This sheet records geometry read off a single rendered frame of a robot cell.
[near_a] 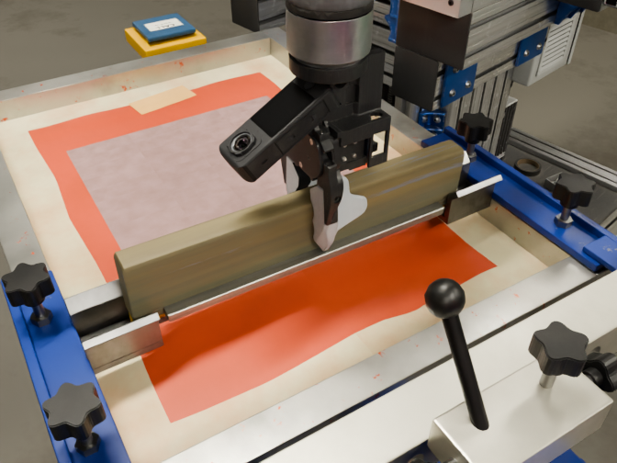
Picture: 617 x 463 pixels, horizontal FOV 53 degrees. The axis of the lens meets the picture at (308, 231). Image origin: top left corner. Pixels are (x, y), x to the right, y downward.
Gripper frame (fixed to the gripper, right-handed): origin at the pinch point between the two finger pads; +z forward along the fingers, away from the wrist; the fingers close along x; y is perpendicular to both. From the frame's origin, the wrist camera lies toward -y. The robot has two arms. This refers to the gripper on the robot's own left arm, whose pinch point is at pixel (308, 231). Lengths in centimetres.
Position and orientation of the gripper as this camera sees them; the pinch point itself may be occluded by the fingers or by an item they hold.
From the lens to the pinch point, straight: 67.9
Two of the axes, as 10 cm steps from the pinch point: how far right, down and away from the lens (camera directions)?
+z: 0.0, 7.7, 6.4
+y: 8.6, -3.3, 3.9
